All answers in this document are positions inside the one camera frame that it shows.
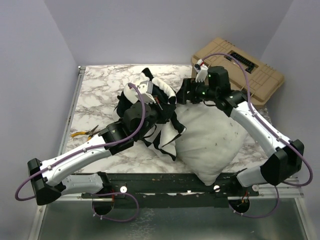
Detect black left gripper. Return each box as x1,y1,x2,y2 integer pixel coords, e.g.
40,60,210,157
135,95,177,141

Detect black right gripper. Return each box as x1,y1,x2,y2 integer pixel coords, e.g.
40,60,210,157
171,78,218,105

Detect black and white checkered pillowcase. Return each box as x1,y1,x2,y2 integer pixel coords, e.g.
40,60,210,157
112,67,188,162

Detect white pillow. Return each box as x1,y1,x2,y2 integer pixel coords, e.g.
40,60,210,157
175,103,248,186

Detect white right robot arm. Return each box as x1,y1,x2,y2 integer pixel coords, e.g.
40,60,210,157
176,78,304,196

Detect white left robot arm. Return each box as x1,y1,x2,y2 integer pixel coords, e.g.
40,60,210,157
27,100,176,206

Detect tan plastic toolbox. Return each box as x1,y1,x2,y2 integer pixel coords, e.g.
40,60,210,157
190,37,285,109

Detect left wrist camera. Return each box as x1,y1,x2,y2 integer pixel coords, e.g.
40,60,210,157
125,81,156,105

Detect yellow handled pliers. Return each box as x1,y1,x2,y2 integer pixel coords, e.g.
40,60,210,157
70,125,99,140

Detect black front mounting rail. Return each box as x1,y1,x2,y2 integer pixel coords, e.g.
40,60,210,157
81,172,259,208

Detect aluminium left side rail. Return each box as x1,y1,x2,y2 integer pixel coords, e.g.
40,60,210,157
57,65,87,156

